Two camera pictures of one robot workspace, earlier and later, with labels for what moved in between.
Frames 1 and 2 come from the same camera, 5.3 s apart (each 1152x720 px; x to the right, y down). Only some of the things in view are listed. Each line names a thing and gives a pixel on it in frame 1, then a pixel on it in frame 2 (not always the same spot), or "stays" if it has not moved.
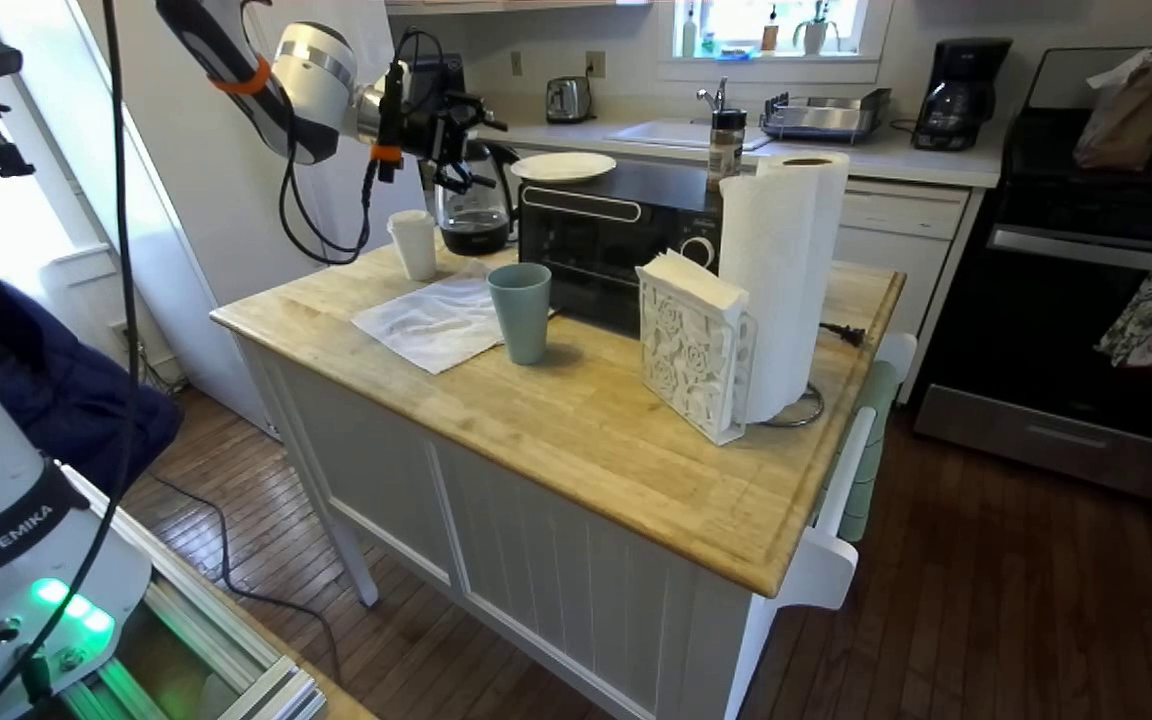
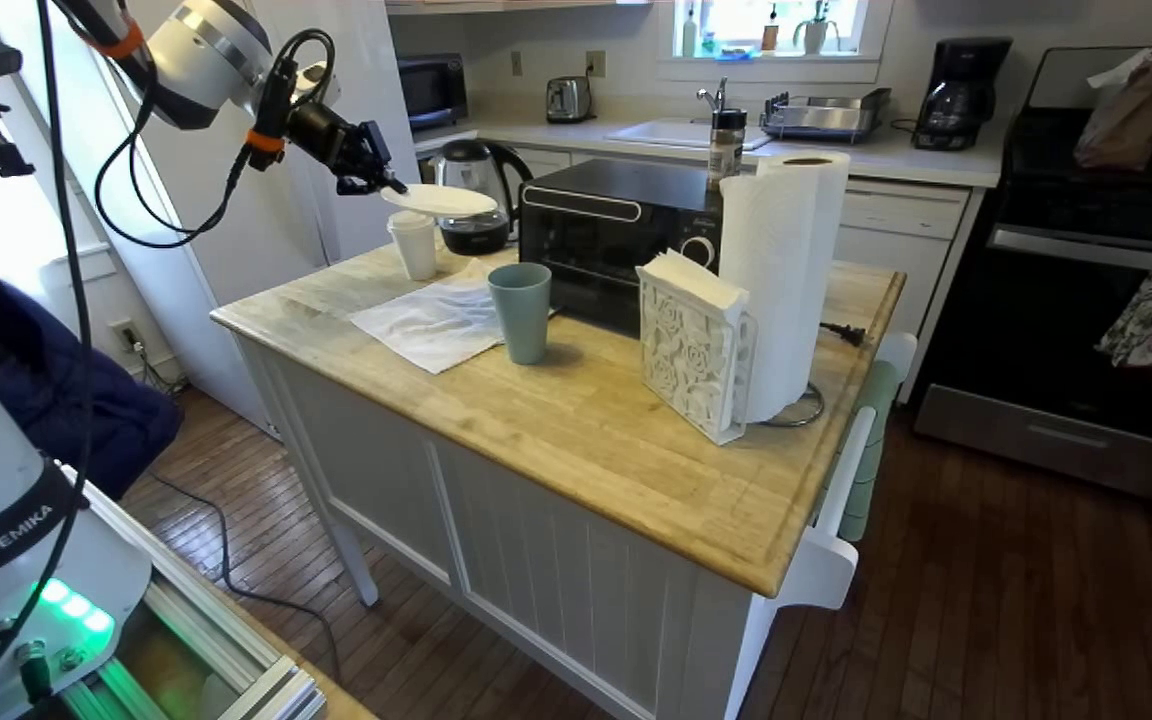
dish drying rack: x=826 y=117 stays
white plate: x=565 y=166 → x=442 y=202
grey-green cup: x=522 y=307 stays
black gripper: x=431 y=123 → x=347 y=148
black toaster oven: x=595 y=235 stays
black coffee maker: x=959 y=98 stays
